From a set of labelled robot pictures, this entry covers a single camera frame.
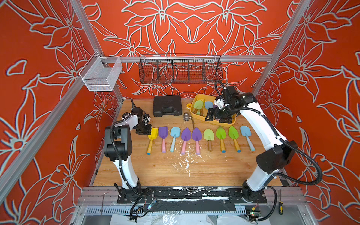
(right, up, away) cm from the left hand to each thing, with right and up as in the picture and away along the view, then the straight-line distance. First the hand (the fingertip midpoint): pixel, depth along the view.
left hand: (148, 131), depth 98 cm
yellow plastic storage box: (+46, +8, -27) cm, 54 cm away
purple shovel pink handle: (+27, -3, -1) cm, 27 cm away
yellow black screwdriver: (+74, -35, -29) cm, 87 cm away
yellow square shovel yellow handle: (+3, -4, -1) cm, 5 cm away
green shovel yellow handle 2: (+61, -2, -1) cm, 61 cm away
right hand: (+41, +11, -21) cm, 47 cm away
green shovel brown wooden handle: (+38, +20, +16) cm, 46 cm away
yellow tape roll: (+30, +19, +13) cm, 38 cm away
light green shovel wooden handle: (+43, -2, -3) cm, 43 cm away
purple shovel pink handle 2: (+35, -3, 0) cm, 35 cm away
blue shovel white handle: (+19, 0, 0) cm, 19 cm away
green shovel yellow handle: (+52, -2, -1) cm, 52 cm away
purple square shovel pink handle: (+10, -1, 0) cm, 11 cm away
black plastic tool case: (+12, +20, +12) cm, 26 cm away
